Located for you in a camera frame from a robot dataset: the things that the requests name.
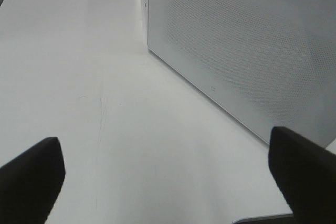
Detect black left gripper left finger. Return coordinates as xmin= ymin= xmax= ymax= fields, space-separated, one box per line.
xmin=1 ymin=137 xmax=66 ymax=223

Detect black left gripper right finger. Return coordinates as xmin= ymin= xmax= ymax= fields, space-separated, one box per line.
xmin=268 ymin=126 xmax=335 ymax=223

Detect white microwave door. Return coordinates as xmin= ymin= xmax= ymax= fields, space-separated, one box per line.
xmin=148 ymin=0 xmax=335 ymax=147

